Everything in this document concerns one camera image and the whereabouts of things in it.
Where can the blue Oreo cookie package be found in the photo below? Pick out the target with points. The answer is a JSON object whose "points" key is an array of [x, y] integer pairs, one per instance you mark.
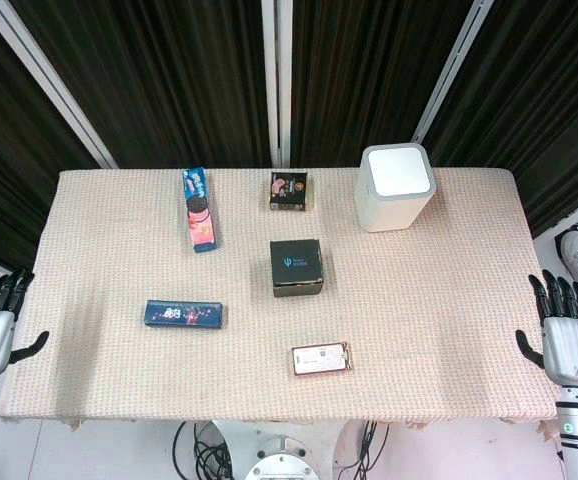
{"points": [[200, 215]]}

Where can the white lidded trash bin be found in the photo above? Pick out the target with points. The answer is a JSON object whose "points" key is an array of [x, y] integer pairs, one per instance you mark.
{"points": [[394, 200]]}

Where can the beige woven tablecloth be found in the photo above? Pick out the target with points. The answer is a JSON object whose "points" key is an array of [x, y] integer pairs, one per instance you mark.
{"points": [[419, 310]]}

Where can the dark blue snack box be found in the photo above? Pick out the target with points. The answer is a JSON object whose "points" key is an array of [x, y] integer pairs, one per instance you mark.
{"points": [[184, 315]]}

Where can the black pleated curtain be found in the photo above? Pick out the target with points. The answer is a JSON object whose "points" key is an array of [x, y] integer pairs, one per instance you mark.
{"points": [[169, 75]]}

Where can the black cardboard cube box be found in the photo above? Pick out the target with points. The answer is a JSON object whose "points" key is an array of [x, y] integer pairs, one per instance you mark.
{"points": [[296, 265]]}

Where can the silver aluminium frame post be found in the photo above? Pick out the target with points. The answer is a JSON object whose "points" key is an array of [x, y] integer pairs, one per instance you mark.
{"points": [[450, 70], [276, 75], [51, 75]]}

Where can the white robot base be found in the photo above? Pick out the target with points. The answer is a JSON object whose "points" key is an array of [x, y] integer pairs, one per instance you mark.
{"points": [[279, 440]]}

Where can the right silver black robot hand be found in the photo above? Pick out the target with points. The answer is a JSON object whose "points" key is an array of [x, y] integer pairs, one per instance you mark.
{"points": [[574, 350]]}

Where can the black luncheon meat tin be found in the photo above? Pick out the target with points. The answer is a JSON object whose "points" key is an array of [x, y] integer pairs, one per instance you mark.
{"points": [[290, 191]]}

